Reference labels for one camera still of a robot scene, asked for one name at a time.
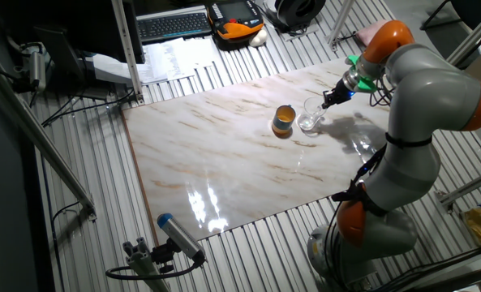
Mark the pink cloth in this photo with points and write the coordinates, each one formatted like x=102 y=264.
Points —
x=368 y=34

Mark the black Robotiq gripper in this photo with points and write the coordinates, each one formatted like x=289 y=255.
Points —
x=341 y=93

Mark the white printed paper sheet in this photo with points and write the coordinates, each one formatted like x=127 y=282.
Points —
x=161 y=61

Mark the aluminium diagonal frame beam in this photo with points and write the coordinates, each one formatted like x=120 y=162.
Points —
x=41 y=142

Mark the aluminium slanted frame bar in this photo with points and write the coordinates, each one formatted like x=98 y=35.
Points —
x=471 y=36

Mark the slim aluminium post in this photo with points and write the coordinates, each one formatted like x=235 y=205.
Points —
x=341 y=18

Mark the aluminium low frame bar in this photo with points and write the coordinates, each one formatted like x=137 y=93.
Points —
x=467 y=186

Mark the orange cup with blue band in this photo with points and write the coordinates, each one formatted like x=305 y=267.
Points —
x=282 y=121

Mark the silver camera with blue cap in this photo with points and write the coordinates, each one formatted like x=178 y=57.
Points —
x=179 y=235

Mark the aluminium profile camera stand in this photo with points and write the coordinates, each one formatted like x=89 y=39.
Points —
x=143 y=263

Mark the aluminium upright frame post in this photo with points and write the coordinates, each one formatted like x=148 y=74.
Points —
x=126 y=48

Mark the green camera mount plate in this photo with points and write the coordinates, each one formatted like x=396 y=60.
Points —
x=363 y=84

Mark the black office chair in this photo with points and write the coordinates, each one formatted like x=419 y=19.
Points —
x=475 y=12

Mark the black computer keyboard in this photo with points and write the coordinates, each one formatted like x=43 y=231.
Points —
x=171 y=26

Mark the yellow plastic bag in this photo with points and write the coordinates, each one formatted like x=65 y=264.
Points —
x=479 y=227

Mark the silver camera on bracket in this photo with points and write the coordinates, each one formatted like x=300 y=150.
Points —
x=37 y=71

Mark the black camera clamp bracket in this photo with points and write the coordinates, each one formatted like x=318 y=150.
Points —
x=163 y=253

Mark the white marble pattern board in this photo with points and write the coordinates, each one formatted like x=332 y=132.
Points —
x=203 y=170

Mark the white rounded object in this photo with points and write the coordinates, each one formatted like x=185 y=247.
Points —
x=258 y=38

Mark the orange black teach pendant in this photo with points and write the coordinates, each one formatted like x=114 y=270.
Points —
x=234 y=28

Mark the clear glass mug with water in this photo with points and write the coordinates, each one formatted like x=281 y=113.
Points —
x=309 y=119

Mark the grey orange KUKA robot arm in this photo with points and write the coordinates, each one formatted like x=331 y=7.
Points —
x=426 y=101

